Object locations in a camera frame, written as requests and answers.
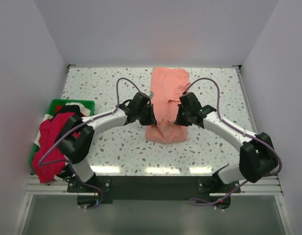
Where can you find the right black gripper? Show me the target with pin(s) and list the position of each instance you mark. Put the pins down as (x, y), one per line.
(178, 120)

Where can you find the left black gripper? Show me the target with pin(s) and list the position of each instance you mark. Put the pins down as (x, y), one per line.
(151, 120)

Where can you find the salmon pink t shirt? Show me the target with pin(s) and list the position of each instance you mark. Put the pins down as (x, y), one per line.
(167, 85)

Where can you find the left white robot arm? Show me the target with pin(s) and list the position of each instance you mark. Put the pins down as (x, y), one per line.
(75, 138)

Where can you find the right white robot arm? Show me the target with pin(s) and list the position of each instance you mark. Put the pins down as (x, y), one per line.
(257, 157)

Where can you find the black garment in basket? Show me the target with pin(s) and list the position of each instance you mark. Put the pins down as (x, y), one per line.
(72, 109)

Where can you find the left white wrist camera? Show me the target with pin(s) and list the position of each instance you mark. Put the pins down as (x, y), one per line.
(150, 94)

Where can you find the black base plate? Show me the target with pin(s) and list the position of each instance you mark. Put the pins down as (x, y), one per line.
(152, 188)

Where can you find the aluminium frame rail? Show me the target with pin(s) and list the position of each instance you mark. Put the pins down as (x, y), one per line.
(265, 186)

